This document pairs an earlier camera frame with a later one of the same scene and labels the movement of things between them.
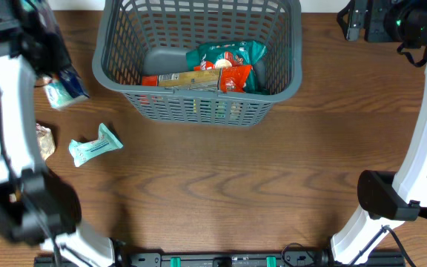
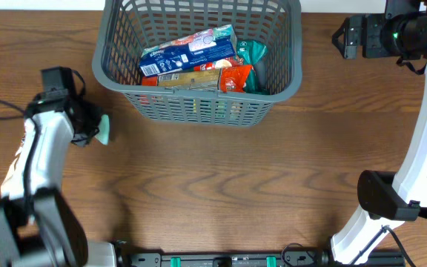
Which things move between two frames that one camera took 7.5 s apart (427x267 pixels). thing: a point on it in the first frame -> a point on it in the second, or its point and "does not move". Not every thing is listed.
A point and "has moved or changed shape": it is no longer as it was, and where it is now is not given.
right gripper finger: (350, 33) -> (348, 28)
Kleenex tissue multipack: (64, 90) has moved or changed shape
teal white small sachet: (83, 152) has moved or changed shape
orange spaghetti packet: (227, 79) does not move
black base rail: (285, 259) does not move
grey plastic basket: (127, 29) does not move
